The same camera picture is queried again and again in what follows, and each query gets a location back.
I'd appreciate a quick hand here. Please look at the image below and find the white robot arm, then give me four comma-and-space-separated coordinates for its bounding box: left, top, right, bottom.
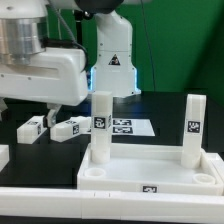
0, 0, 140, 127

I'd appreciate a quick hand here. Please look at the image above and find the fiducial marker sheet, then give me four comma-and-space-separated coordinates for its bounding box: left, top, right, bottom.
112, 118, 155, 136

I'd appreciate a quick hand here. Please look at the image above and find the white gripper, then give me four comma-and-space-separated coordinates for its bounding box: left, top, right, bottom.
0, 48, 88, 128

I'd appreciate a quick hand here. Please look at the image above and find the white front fence rail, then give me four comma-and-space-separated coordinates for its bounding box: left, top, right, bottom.
0, 187, 224, 224

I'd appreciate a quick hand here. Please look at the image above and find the white left fence block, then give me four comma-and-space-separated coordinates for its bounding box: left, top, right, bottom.
0, 145, 9, 172

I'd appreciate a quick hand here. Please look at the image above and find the white desk top tray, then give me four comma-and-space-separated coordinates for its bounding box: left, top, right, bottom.
77, 143, 224, 196

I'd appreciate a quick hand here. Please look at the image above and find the white right fence rail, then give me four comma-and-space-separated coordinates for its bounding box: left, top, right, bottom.
208, 153, 224, 182

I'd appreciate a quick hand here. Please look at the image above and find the white fence rail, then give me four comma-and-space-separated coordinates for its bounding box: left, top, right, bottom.
208, 153, 224, 182
0, 187, 224, 224

